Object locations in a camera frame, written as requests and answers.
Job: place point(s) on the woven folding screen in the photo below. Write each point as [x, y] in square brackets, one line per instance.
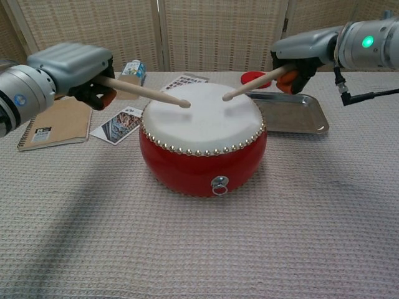
[202, 34]

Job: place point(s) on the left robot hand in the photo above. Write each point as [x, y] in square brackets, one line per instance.
[71, 62]

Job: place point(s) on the brown spiral notebook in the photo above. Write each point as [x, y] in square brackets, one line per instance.
[62, 124]

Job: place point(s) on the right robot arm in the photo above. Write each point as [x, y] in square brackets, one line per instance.
[374, 46]

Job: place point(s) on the red plastic disc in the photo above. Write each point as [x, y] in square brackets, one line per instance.
[249, 78]

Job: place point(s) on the wooden drumstick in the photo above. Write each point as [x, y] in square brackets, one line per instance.
[252, 85]
[149, 92]

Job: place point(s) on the beige woven tablecloth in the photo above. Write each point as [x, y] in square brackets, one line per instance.
[199, 243]

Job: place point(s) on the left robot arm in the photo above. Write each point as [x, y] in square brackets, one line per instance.
[22, 90]

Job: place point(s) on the rectangular metal tray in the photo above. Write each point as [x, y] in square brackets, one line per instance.
[293, 118]

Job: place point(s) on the clear drink bottle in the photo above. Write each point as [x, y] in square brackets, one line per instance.
[134, 70]

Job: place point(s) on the red drum with white skin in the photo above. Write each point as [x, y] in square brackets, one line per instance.
[199, 134]

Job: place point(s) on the white photo card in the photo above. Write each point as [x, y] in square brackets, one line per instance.
[118, 126]

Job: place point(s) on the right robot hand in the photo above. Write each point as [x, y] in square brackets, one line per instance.
[299, 46]

